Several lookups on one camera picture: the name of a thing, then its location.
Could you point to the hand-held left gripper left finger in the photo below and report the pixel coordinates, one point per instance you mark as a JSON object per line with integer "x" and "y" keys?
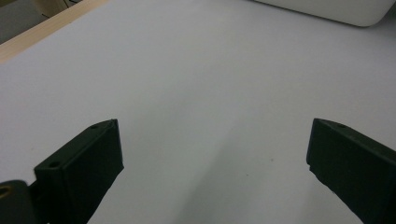
{"x": 81, "y": 168}

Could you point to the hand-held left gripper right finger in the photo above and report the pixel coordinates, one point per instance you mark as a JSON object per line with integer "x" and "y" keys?
{"x": 358, "y": 168}

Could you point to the white oblong plastic container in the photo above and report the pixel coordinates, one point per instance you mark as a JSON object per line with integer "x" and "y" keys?
{"x": 336, "y": 11}

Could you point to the light wooden table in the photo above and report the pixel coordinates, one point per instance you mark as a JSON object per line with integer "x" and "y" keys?
{"x": 37, "y": 35}

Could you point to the light wooden desk frame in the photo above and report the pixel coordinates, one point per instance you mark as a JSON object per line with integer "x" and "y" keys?
{"x": 53, "y": 6}

